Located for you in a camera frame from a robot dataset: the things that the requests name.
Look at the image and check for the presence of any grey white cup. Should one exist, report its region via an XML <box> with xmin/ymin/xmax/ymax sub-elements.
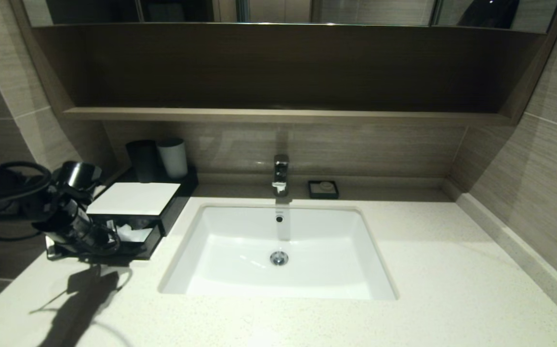
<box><xmin>157</xmin><ymin>138</ymin><xmax>188</xmax><ymax>179</ymax></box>

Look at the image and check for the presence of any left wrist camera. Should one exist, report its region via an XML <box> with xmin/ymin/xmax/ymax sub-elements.
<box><xmin>54</xmin><ymin>161</ymin><xmax>103</xmax><ymax>194</ymax></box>

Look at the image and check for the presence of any black soap dish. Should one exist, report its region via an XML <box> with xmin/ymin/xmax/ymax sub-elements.
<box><xmin>308</xmin><ymin>180</ymin><xmax>339</xmax><ymax>200</ymax></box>

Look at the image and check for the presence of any brown wooden wall shelf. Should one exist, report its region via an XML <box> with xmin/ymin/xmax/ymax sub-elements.
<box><xmin>11</xmin><ymin>0</ymin><xmax>557</xmax><ymax>126</ymax></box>

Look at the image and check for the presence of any mirror cabinet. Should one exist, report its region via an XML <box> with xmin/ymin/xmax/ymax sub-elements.
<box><xmin>23</xmin><ymin>0</ymin><xmax>557</xmax><ymax>33</ymax></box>

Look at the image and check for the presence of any clear plastic sachet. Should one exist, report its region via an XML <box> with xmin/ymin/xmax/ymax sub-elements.
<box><xmin>114</xmin><ymin>224</ymin><xmax>155</xmax><ymax>243</ymax></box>

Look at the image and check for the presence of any chrome faucet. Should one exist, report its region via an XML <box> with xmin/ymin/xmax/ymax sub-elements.
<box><xmin>272</xmin><ymin>154</ymin><xmax>290</xmax><ymax>198</ymax></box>

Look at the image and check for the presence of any black drawer box white top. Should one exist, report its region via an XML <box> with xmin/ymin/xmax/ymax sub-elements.
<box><xmin>86</xmin><ymin>166</ymin><xmax>199</xmax><ymax>237</ymax></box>

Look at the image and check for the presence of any black pull-out drawer tray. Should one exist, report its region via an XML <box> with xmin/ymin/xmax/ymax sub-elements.
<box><xmin>46</xmin><ymin>219</ymin><xmax>164</xmax><ymax>265</ymax></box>

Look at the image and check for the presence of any black cup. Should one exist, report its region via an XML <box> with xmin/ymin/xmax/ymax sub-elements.
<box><xmin>125</xmin><ymin>140</ymin><xmax>159</xmax><ymax>184</ymax></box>

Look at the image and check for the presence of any white sink basin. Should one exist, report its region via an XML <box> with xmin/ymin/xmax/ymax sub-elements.
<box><xmin>158</xmin><ymin>203</ymin><xmax>398</xmax><ymax>301</ymax></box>

